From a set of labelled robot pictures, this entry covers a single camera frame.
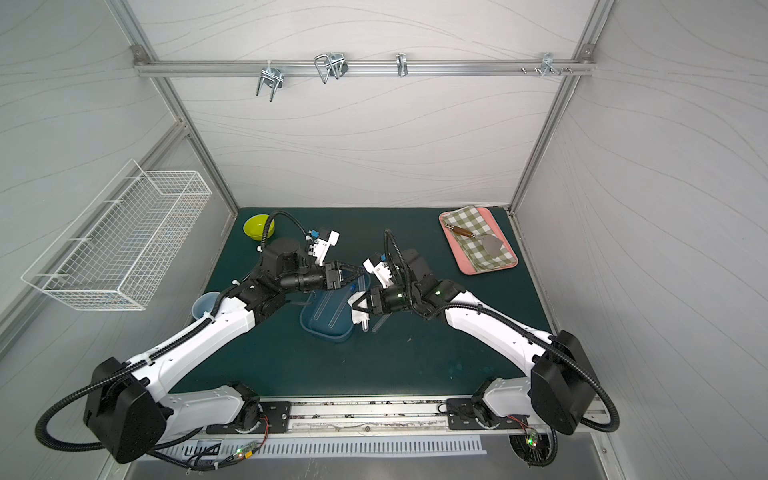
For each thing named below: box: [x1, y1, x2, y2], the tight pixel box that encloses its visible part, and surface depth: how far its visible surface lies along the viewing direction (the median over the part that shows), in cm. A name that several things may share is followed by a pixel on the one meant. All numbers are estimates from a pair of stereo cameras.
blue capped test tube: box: [328, 301, 347, 329], surface depth 92 cm
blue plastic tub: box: [300, 274, 371, 341], surface depth 92 cm
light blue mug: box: [192, 291, 221, 319], surface depth 88 cm
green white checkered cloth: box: [442, 205, 516, 272], surface depth 113 cm
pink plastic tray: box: [438, 207, 519, 275], surface depth 110 cm
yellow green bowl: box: [243, 214, 275, 241], surface depth 113 cm
